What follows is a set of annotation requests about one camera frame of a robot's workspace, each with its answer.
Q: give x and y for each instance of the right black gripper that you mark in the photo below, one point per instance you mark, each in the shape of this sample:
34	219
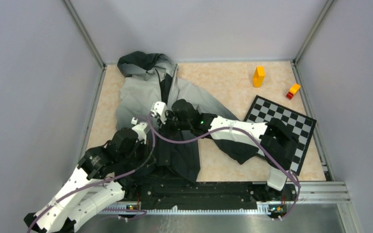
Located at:
168	113

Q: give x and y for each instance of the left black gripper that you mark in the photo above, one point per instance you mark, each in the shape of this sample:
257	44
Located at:
145	156

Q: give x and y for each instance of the grey black gradient hooded jacket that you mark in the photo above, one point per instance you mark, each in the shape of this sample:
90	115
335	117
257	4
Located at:
151	77

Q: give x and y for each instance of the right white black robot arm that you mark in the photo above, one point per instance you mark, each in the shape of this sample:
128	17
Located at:
273	138

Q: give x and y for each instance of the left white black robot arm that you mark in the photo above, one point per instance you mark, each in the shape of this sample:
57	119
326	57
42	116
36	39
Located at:
94	184

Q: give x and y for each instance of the black white checkerboard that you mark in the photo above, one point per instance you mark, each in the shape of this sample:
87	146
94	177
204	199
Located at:
263	110

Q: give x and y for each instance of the red yellow toy block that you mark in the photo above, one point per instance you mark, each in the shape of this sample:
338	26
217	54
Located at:
293	91

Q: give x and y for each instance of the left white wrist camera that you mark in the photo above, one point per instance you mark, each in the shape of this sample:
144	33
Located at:
141	128

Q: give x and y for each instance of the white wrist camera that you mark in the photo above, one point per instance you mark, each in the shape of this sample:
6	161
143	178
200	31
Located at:
158	111
141	128

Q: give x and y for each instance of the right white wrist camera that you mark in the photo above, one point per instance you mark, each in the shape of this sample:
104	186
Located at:
158	111

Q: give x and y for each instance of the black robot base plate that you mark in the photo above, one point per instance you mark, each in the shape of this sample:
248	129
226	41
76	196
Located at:
207	195

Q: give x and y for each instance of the aluminium frame rail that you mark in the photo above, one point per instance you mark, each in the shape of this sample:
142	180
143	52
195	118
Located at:
307	193

